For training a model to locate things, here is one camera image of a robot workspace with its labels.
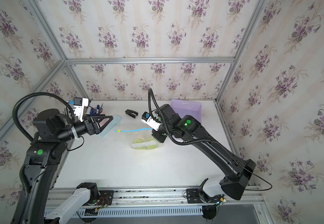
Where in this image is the clear zip-top plastic bag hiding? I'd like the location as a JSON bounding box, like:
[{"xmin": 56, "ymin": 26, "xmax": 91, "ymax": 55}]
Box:
[{"xmin": 115, "ymin": 128, "xmax": 161, "ymax": 149}]

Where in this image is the green pear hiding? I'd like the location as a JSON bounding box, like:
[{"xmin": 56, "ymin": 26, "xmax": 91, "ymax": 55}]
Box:
[
  {"xmin": 146, "ymin": 137, "xmax": 159, "ymax": 150},
  {"xmin": 132, "ymin": 138, "xmax": 147, "ymax": 150}
]

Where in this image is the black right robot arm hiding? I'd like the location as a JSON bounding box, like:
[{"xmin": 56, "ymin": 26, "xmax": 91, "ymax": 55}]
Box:
[{"xmin": 141, "ymin": 88, "xmax": 256, "ymax": 203}]

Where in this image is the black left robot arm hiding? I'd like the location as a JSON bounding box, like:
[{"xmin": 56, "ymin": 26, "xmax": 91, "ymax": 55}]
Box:
[{"xmin": 11, "ymin": 92, "xmax": 113, "ymax": 224}]

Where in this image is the pink pen cup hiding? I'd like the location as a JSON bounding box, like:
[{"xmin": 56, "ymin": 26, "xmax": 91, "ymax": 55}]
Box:
[{"xmin": 89, "ymin": 108, "xmax": 106, "ymax": 115}]

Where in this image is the light blue pencil case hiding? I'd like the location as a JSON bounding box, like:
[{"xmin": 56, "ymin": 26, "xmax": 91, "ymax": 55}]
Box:
[{"xmin": 99, "ymin": 115, "xmax": 122, "ymax": 137}]

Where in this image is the black stapler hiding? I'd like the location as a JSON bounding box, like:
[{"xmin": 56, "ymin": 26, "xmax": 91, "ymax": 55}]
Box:
[{"xmin": 125, "ymin": 109, "xmax": 139, "ymax": 119}]

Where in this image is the purple plastic basket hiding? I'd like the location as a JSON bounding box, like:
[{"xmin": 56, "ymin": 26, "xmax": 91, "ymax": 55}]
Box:
[{"xmin": 170, "ymin": 99, "xmax": 202, "ymax": 123}]

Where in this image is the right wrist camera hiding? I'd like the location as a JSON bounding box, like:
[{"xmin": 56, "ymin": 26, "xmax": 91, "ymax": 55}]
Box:
[{"xmin": 141, "ymin": 112, "xmax": 161, "ymax": 131}]

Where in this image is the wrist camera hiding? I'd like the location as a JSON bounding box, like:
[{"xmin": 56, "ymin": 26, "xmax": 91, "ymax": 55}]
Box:
[
  {"xmin": 68, "ymin": 97, "xmax": 90, "ymax": 122},
  {"xmin": 141, "ymin": 112, "xmax": 161, "ymax": 131}
]

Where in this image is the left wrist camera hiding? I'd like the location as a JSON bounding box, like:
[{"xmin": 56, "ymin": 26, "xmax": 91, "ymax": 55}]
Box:
[{"xmin": 68, "ymin": 97, "xmax": 90, "ymax": 122}]

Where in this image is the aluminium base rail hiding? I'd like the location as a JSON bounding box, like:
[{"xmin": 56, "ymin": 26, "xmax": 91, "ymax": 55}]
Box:
[{"xmin": 38, "ymin": 186, "xmax": 264, "ymax": 219}]

